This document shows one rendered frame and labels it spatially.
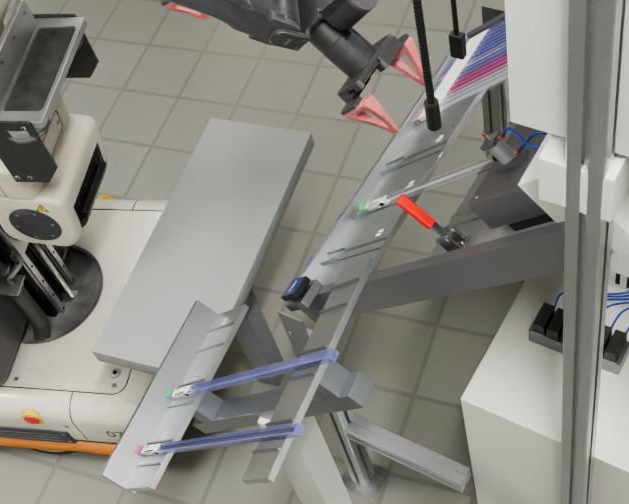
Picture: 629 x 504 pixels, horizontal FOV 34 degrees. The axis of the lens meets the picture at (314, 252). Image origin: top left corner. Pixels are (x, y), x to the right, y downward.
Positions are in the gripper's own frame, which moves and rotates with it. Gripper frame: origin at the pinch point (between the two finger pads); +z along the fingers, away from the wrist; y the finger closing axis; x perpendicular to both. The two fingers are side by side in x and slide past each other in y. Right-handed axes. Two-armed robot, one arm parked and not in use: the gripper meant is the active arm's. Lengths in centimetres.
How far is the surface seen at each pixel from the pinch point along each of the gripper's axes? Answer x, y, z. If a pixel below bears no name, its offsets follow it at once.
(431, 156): 19.2, 7.8, 14.2
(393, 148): 35.5, 13.7, 12.7
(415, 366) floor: 87, 3, 63
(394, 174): 30.2, 6.6, 13.8
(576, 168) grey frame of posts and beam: -49, -24, 4
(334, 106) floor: 133, 69, 20
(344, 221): 35.0, -4.7, 12.2
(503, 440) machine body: 22, -23, 54
